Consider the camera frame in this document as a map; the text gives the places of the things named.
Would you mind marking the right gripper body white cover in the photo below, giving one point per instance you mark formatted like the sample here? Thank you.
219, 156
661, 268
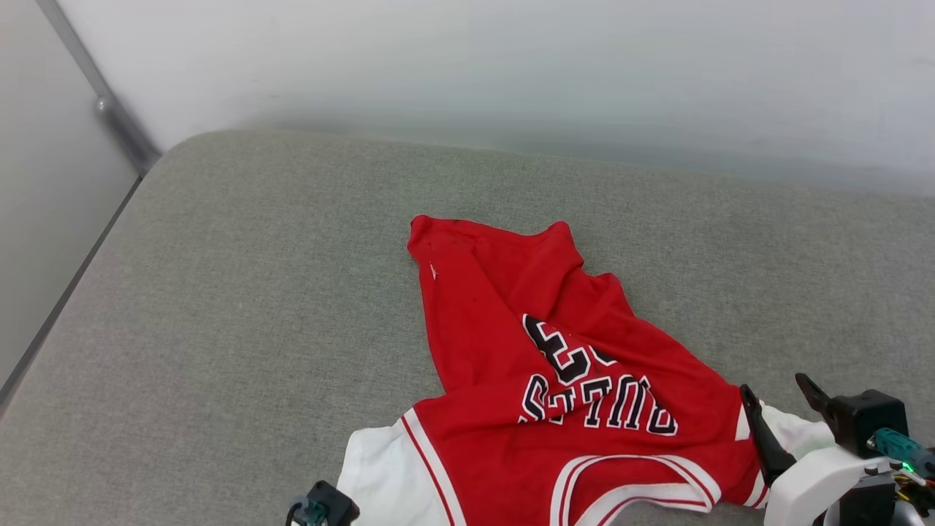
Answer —
811, 486

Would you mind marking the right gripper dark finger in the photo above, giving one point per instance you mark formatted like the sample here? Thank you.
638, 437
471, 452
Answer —
814, 394
767, 442

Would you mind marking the red basketball jersey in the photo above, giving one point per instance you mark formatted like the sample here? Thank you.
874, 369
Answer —
511, 307

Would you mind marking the grey fabric sofa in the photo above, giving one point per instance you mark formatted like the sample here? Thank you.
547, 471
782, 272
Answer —
256, 292

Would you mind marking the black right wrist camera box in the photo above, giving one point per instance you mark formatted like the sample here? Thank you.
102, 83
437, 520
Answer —
865, 420

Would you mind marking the teal right camera connector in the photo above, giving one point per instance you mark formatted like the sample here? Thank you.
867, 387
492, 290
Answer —
895, 443

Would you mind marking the teal camera connector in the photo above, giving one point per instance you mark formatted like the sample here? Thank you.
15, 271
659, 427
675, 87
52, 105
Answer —
895, 443
310, 513

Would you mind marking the teal left camera connector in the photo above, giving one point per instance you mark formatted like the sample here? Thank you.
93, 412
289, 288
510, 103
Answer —
310, 513

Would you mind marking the grey metal wall rail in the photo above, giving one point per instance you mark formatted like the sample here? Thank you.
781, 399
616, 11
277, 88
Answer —
109, 109

